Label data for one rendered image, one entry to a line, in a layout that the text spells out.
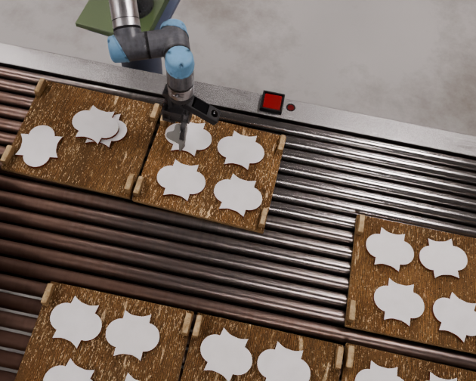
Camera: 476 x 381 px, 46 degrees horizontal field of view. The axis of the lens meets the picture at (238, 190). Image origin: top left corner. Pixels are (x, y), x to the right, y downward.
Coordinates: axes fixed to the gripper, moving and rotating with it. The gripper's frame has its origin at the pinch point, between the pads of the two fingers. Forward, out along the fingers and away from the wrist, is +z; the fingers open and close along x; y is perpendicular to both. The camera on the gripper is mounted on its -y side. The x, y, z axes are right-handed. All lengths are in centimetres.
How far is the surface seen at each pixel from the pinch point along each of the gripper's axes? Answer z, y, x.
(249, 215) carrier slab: 3.6, -25.1, 21.6
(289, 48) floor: 96, -21, -132
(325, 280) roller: 5, -51, 35
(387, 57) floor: 96, -77, -142
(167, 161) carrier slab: 3.5, 4.2, 10.2
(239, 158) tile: 2.5, -17.4, 3.5
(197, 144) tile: 2.5, -3.4, 2.3
